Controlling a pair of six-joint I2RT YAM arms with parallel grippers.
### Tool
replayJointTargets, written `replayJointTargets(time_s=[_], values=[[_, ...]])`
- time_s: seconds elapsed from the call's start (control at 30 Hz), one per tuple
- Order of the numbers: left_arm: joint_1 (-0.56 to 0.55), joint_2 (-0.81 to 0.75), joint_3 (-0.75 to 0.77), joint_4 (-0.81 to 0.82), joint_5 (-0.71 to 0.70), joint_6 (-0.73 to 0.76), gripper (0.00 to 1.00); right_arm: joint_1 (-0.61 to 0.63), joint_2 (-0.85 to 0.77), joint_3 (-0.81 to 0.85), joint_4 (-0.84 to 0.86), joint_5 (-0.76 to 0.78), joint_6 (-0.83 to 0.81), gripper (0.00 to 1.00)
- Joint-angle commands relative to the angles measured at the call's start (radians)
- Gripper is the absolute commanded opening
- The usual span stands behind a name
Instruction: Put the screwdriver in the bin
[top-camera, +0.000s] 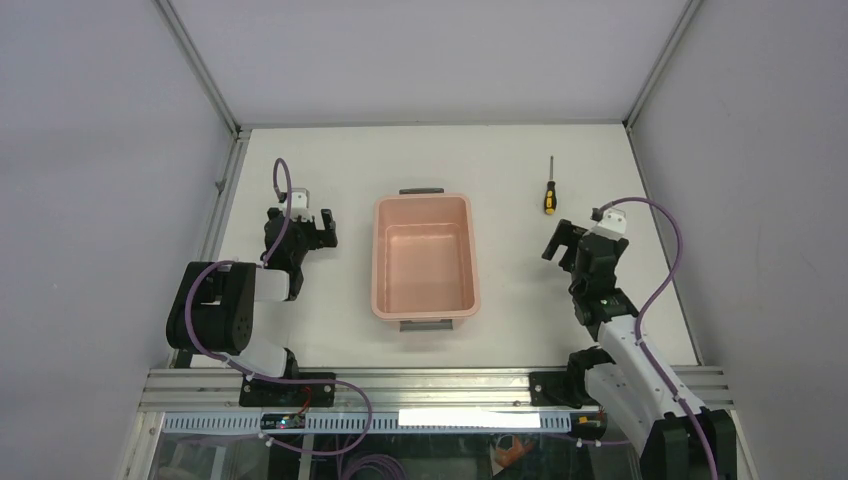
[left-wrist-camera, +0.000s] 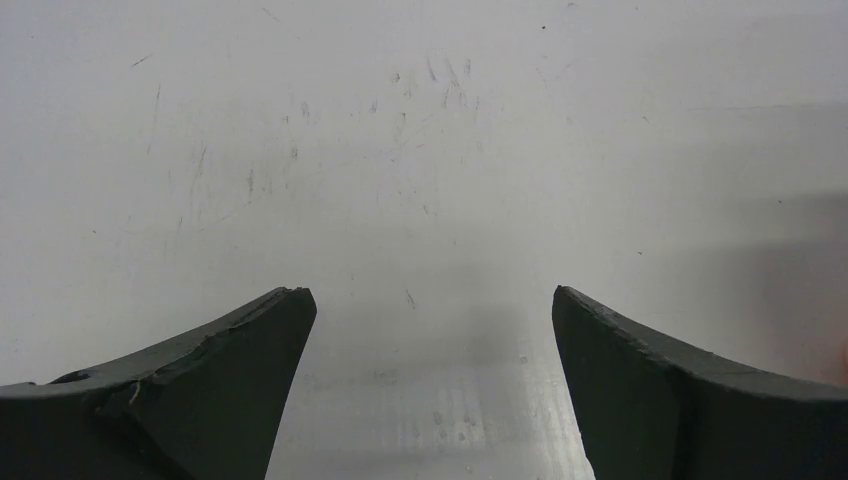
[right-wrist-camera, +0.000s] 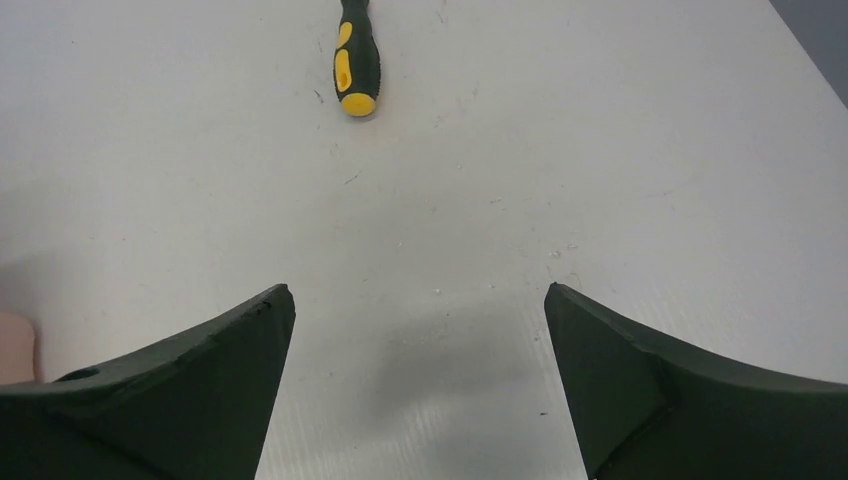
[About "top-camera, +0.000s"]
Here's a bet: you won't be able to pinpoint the yellow black screwdriver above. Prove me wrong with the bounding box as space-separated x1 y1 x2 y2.
544 155 557 215

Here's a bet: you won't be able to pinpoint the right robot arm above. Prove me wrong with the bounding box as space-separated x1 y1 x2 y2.
529 215 738 479

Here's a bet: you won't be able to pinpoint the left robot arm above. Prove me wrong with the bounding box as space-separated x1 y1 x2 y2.
166 207 338 406

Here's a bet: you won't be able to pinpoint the pink plastic bin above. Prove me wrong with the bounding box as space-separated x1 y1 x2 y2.
370 188 481 332

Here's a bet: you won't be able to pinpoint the orange object below table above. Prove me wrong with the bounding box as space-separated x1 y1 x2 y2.
491 435 535 468

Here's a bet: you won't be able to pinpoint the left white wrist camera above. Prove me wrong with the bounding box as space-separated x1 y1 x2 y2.
287 188 314 222

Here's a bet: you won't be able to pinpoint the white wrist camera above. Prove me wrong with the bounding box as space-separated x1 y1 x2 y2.
287 188 314 222
589 207 627 241

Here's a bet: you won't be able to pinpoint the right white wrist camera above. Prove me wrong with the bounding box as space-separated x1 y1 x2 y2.
589 207 627 241

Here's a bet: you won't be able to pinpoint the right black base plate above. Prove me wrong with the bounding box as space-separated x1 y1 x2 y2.
528 370 589 409

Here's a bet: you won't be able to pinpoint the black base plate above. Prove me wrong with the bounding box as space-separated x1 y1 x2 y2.
238 371 336 408
528 370 589 409

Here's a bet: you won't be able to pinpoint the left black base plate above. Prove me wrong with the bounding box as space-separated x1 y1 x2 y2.
238 371 336 408

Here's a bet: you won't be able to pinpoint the white slotted cable duct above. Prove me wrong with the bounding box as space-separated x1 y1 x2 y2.
162 408 572 436

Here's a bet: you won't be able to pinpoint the aluminium mounting rail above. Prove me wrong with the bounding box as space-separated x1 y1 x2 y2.
137 366 735 414

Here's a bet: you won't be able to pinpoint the purple cable coil below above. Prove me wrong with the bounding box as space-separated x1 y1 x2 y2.
336 454 408 480

